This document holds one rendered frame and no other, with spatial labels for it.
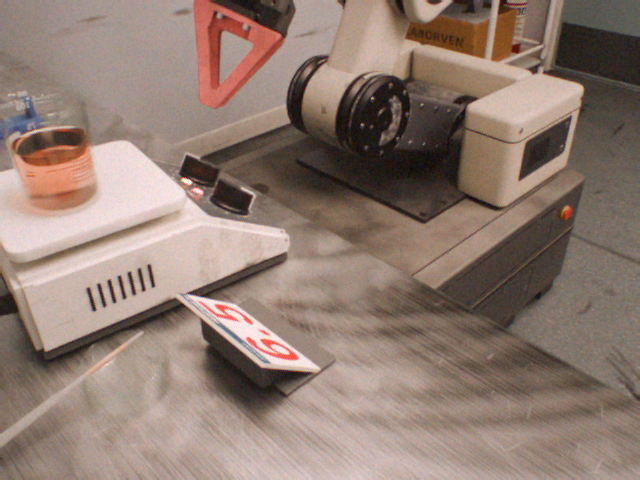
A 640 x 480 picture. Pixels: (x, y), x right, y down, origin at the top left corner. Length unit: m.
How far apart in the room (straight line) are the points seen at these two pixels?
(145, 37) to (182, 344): 1.81
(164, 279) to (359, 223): 0.86
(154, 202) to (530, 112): 0.99
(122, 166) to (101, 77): 1.66
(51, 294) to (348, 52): 0.91
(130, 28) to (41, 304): 1.78
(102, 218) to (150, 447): 0.15
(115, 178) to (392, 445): 0.26
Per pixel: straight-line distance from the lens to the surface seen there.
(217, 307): 0.42
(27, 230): 0.42
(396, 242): 1.21
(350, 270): 0.49
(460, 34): 2.58
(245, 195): 0.47
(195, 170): 0.52
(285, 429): 0.38
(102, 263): 0.41
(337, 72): 1.22
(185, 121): 2.33
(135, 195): 0.43
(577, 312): 1.72
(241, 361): 0.40
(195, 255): 0.44
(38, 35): 2.03
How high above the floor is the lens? 1.04
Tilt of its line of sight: 34 degrees down
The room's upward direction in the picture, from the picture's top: 1 degrees counter-clockwise
